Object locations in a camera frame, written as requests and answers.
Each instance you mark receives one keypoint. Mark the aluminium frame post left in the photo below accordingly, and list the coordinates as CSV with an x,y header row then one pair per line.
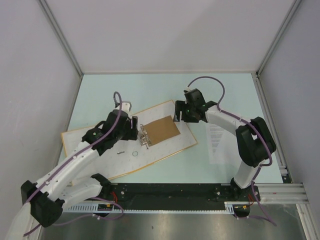
x,y
48,13

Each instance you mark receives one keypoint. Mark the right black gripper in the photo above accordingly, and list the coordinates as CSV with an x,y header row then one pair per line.
x,y
180,106

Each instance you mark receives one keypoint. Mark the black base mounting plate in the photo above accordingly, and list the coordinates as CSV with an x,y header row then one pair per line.
x,y
176,196

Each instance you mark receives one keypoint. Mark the aluminium frame post right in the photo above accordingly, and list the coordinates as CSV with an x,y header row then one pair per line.
x,y
279,35

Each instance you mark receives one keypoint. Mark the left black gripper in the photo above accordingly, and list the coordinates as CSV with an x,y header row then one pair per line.
x,y
132,132

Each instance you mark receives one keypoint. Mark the yellow lever arch folder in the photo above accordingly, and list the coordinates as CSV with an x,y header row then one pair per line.
x,y
127,157

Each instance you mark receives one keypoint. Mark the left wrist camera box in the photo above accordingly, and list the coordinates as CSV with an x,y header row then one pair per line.
x,y
125,106

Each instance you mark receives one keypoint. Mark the white slotted cable duct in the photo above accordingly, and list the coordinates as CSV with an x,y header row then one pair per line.
x,y
99,207

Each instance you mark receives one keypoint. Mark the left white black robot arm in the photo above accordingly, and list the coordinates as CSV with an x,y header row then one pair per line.
x,y
46,194

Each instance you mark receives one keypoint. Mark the white printed paper sheets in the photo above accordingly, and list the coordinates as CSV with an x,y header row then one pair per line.
x,y
222,146

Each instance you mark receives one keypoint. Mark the aluminium frame post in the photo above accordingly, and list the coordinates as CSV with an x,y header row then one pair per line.
x,y
279,35
48,13

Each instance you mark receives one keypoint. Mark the metal lever arch mechanism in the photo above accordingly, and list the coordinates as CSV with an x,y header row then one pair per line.
x,y
143,137

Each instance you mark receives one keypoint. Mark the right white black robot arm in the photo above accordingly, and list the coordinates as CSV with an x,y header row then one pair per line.
x,y
254,140

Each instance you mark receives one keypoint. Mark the brown cardboard sheet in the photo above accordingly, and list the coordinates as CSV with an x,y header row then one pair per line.
x,y
162,129

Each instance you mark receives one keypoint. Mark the aluminium frame rail right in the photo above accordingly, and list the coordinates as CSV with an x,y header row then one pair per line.
x,y
279,153

